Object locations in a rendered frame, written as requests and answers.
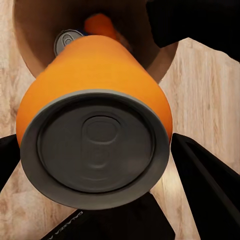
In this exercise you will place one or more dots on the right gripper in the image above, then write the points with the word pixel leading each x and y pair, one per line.
pixel 175 20

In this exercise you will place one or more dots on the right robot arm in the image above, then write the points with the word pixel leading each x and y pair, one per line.
pixel 214 23

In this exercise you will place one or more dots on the trash can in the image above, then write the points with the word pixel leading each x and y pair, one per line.
pixel 37 23

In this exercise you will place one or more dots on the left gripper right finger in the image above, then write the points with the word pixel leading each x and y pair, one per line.
pixel 212 189

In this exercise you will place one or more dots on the can of soda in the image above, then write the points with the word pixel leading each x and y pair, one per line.
pixel 66 37
pixel 100 24
pixel 94 129

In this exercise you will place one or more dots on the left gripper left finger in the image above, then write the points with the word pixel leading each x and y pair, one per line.
pixel 9 158

